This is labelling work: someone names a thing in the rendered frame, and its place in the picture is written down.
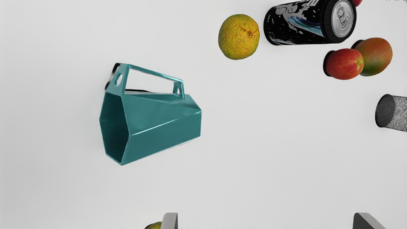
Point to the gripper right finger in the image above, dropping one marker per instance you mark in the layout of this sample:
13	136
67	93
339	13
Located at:
366	222

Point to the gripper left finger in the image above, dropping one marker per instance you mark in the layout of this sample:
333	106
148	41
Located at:
170	221

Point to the teal faceted mug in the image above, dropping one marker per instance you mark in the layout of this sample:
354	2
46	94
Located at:
152	127

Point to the yellow green fruit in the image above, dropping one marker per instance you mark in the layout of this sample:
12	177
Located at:
155	226

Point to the grey mesh pen holder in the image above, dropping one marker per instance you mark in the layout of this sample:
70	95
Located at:
392	112

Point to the red apple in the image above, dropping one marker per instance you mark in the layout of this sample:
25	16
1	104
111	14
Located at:
344	64

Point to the red green mango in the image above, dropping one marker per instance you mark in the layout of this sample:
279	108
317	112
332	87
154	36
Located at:
376	55

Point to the orange fruit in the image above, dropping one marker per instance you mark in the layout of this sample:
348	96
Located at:
238	36

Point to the black printed drink can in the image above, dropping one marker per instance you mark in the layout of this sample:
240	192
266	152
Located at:
305	23

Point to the small red fruit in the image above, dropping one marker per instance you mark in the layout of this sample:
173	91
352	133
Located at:
357	2

